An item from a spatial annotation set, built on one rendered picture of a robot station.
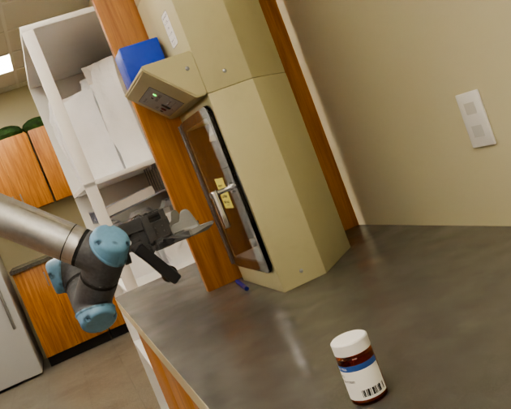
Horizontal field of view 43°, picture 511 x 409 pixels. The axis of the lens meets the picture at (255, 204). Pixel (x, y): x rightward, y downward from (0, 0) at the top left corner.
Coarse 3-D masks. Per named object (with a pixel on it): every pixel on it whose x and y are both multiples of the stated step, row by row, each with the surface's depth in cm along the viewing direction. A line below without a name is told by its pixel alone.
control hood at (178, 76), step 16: (160, 64) 137; (176, 64) 138; (192, 64) 139; (144, 80) 143; (160, 80) 138; (176, 80) 138; (192, 80) 139; (128, 96) 163; (176, 96) 145; (192, 96) 140; (160, 112) 167; (176, 112) 160
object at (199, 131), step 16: (208, 112) 141; (192, 128) 158; (208, 128) 145; (192, 144) 165; (208, 144) 150; (208, 160) 156; (224, 160) 143; (208, 176) 162; (224, 176) 149; (208, 192) 168; (240, 192) 143; (224, 208) 160; (240, 208) 146; (240, 224) 152; (240, 240) 157; (256, 240) 144; (240, 256) 163; (256, 256) 149
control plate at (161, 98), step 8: (152, 88) 146; (144, 96) 156; (152, 96) 153; (160, 96) 150; (168, 96) 148; (144, 104) 164; (152, 104) 161; (160, 104) 158; (176, 104) 152; (168, 112) 163
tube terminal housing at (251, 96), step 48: (144, 0) 158; (192, 0) 140; (240, 0) 150; (192, 48) 140; (240, 48) 143; (240, 96) 142; (288, 96) 158; (240, 144) 142; (288, 144) 150; (288, 192) 145; (288, 240) 145; (336, 240) 158; (288, 288) 145
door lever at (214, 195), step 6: (228, 186) 146; (210, 192) 146; (216, 192) 145; (222, 192) 146; (216, 198) 145; (216, 204) 145; (222, 204) 146; (222, 210) 145; (222, 216) 145; (222, 222) 145; (228, 222) 146
